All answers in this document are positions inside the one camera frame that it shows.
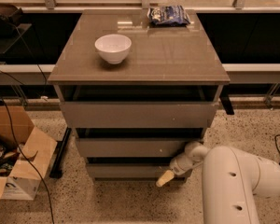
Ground blue snack bag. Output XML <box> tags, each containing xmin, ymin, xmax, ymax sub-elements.
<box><xmin>147</xmin><ymin>5</ymin><xmax>190</xmax><ymax>26</ymax></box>

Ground grey top drawer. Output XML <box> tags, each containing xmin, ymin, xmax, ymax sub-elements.
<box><xmin>60</xmin><ymin>102</ymin><xmax>217</xmax><ymax>128</ymax></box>

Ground grey drawer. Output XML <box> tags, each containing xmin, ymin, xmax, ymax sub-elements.
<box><xmin>60</xmin><ymin>102</ymin><xmax>217</xmax><ymax>128</ymax></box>
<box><xmin>85</xmin><ymin>162</ymin><xmax>195</xmax><ymax>179</ymax></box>
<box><xmin>76</xmin><ymin>138</ymin><xmax>192</xmax><ymax>158</ymax></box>

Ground grey middle drawer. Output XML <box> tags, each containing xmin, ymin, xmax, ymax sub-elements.
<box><xmin>76</xmin><ymin>138</ymin><xmax>192</xmax><ymax>158</ymax></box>

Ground white ceramic bowl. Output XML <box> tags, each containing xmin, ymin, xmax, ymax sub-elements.
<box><xmin>94</xmin><ymin>35</ymin><xmax>132</xmax><ymax>64</ymax></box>

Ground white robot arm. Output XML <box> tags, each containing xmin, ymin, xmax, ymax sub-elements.
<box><xmin>156</xmin><ymin>141</ymin><xmax>280</xmax><ymax>224</ymax></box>

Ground dark shelf at left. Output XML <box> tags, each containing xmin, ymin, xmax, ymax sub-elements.
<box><xmin>0</xmin><ymin>4</ymin><xmax>31</xmax><ymax>55</ymax></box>

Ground open cardboard box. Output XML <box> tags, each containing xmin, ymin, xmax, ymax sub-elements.
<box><xmin>0</xmin><ymin>106</ymin><xmax>57</xmax><ymax>201</ymax></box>

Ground grey bottom drawer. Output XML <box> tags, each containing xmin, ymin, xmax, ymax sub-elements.
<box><xmin>85</xmin><ymin>162</ymin><xmax>195</xmax><ymax>179</ymax></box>

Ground snack packets in box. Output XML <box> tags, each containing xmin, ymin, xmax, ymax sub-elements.
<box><xmin>0</xmin><ymin>141</ymin><xmax>19</xmax><ymax>176</ymax></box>

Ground grey drawer cabinet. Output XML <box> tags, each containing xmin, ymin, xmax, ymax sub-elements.
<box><xmin>48</xmin><ymin>8</ymin><xmax>231</xmax><ymax>183</ymax></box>

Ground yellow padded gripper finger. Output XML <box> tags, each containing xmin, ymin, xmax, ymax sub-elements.
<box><xmin>156</xmin><ymin>170</ymin><xmax>175</xmax><ymax>188</ymax></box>

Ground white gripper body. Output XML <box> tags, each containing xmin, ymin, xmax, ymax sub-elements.
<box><xmin>169</xmin><ymin>154</ymin><xmax>195</xmax><ymax>175</ymax></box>

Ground black table leg bar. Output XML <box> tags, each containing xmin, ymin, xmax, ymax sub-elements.
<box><xmin>49</xmin><ymin>128</ymin><xmax>72</xmax><ymax>179</ymax></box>

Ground black power cable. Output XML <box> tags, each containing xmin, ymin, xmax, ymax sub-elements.
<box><xmin>0</xmin><ymin>77</ymin><xmax>56</xmax><ymax>224</ymax></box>

